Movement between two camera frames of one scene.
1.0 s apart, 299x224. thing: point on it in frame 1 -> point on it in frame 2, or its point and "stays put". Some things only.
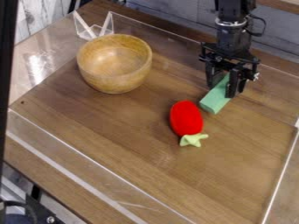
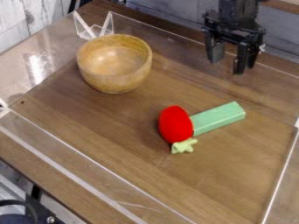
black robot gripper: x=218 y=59 -> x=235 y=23
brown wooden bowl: x=114 y=62 stays put
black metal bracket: x=43 y=213 stays put
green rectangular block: x=215 y=101 -> x=218 y=117
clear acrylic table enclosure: x=104 y=105 stays put
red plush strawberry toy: x=187 y=122 -> x=175 y=127
